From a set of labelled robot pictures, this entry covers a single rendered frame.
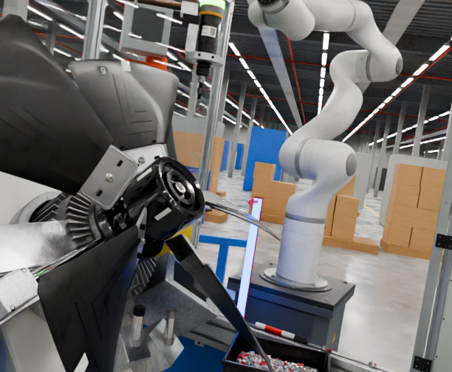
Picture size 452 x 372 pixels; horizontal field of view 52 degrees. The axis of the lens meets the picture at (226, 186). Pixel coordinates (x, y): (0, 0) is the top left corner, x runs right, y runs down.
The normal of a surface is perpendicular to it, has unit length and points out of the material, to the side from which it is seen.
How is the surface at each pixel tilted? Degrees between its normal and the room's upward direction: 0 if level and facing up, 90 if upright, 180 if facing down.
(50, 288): 71
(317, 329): 90
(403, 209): 90
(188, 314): 125
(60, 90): 78
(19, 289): 50
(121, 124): 55
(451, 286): 90
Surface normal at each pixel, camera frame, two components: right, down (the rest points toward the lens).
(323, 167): -0.72, -0.01
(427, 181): -0.18, 0.04
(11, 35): 0.65, -0.22
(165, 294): 0.02, 0.63
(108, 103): 0.18, -0.51
